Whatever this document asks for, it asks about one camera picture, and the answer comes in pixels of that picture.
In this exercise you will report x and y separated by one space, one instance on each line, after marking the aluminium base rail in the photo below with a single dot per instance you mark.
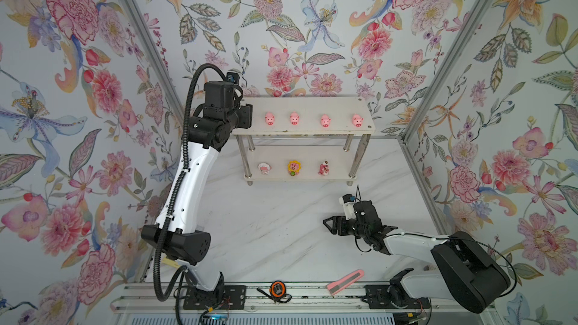
306 297

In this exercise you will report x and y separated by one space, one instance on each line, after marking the single pink piglet toy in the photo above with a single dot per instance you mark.
357 120

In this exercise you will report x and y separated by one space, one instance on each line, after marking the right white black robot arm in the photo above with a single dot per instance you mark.
460 269

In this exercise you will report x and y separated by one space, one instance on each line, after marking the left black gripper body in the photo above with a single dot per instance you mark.
230 119

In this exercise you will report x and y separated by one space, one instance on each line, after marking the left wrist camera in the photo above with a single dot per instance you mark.
233 77

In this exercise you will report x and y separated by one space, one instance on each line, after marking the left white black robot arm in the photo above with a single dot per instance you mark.
179 247

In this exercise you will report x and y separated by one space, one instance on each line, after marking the black orange tape measure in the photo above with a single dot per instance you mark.
277 292

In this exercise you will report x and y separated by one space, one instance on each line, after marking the pink round pig toy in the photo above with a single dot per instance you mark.
264 168

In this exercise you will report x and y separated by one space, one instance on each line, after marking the small red pink figurine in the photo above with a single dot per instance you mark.
324 169

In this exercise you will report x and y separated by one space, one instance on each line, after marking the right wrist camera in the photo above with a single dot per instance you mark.
348 201

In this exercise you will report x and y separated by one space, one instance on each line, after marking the yellow-haired princess toy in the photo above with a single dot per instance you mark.
294 167

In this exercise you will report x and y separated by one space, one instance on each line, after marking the pink striped flat tool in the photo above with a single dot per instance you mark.
340 285

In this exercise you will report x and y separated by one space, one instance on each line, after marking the white two-tier shelf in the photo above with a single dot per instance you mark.
341 144

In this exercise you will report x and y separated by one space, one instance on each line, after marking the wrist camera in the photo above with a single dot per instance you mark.
233 77
348 201

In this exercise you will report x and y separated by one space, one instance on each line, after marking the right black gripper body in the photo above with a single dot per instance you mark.
357 230

